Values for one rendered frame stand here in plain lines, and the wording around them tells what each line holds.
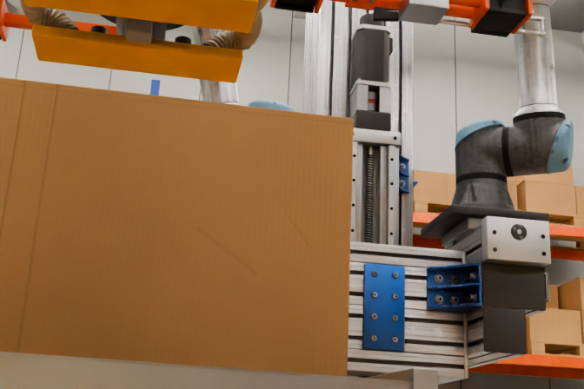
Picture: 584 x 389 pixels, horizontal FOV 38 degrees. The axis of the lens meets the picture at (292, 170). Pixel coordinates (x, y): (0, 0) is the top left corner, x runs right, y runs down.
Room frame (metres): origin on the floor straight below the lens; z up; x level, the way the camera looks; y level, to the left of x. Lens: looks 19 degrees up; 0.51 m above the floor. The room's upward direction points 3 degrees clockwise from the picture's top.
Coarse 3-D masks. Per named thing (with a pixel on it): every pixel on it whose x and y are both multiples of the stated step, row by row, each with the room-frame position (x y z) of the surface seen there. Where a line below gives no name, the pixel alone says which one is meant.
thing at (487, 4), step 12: (492, 0) 1.25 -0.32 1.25; (504, 0) 1.25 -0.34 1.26; (516, 0) 1.25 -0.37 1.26; (528, 0) 1.25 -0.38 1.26; (480, 12) 1.26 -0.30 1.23; (492, 12) 1.25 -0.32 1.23; (504, 12) 1.25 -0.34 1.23; (516, 12) 1.25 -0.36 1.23; (528, 12) 1.25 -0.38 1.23; (480, 24) 1.29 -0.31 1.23; (492, 24) 1.29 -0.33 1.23; (504, 24) 1.29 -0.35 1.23; (516, 24) 1.28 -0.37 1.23
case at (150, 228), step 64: (0, 128) 0.98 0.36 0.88; (64, 128) 0.99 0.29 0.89; (128, 128) 1.00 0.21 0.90; (192, 128) 1.02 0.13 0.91; (256, 128) 1.03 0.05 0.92; (320, 128) 1.05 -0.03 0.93; (0, 192) 0.98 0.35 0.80; (64, 192) 0.99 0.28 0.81; (128, 192) 1.01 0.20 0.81; (192, 192) 1.02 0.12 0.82; (256, 192) 1.03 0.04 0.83; (320, 192) 1.05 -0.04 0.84; (0, 256) 0.98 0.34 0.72; (64, 256) 0.99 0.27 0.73; (128, 256) 1.01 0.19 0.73; (192, 256) 1.02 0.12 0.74; (256, 256) 1.03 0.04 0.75; (320, 256) 1.05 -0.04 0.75; (0, 320) 0.98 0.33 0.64; (64, 320) 1.00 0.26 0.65; (128, 320) 1.01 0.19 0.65; (192, 320) 1.02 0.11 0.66; (256, 320) 1.03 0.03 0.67; (320, 320) 1.05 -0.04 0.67
